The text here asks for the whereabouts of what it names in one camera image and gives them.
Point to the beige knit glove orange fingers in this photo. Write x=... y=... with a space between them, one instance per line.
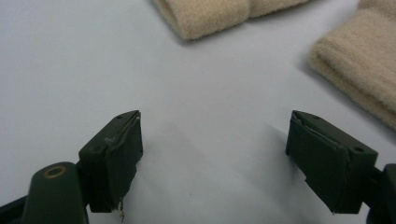
x=358 y=53
x=202 y=15

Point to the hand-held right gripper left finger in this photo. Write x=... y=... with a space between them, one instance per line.
x=109 y=161

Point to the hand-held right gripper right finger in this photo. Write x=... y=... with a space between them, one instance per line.
x=330 y=161

